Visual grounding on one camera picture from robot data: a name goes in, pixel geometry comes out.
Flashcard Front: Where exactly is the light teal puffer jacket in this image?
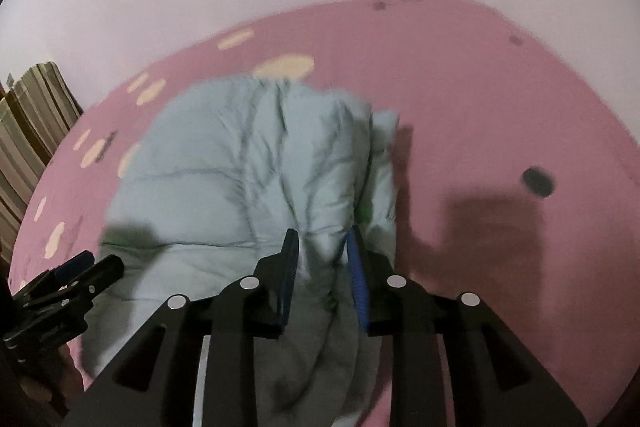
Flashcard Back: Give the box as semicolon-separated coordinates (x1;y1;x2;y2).
81;77;398;426

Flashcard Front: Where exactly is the striped headboard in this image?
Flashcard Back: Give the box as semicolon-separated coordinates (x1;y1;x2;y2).
0;62;82;270

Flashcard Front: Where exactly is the pink polka dot bedsheet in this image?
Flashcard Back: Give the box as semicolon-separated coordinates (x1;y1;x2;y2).
9;0;639;425

